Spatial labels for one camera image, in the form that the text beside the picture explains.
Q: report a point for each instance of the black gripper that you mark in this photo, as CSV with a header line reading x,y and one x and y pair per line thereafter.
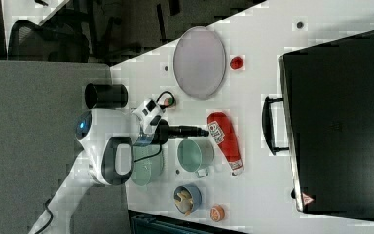
x,y
165,131

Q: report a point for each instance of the red ketchup bottle toy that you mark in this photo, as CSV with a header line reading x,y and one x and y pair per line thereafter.
x,y
223,133

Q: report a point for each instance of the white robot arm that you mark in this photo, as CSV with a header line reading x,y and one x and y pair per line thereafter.
x,y
108,138

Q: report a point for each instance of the green metal mug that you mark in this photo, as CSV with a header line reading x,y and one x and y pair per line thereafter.
x,y
195,156

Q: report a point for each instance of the light red strawberry toy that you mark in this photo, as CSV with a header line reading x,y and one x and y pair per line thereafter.
x,y
169,102

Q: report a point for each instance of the blue bowl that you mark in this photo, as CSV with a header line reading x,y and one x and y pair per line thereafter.
x,y
191,190

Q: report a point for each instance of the yellow toy in bowl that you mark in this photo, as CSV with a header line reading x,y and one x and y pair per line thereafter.
x,y
184,203

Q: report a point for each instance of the grey round plate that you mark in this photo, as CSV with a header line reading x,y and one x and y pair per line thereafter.
x,y
199,63

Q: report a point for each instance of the dark red strawberry toy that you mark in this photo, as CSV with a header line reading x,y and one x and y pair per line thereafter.
x,y
236,63

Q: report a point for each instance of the orange slice toy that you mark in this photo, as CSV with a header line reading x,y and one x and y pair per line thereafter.
x,y
217,213

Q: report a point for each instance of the black cylinder cup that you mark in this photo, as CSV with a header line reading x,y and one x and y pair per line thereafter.
x,y
105,96

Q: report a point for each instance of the black toaster oven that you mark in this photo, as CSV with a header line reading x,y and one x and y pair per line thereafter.
x,y
328,102

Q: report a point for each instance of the black office chair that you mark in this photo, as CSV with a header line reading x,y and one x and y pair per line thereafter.
x,y
31,42

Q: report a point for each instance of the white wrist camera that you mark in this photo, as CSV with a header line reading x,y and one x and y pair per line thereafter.
x,y
149,113

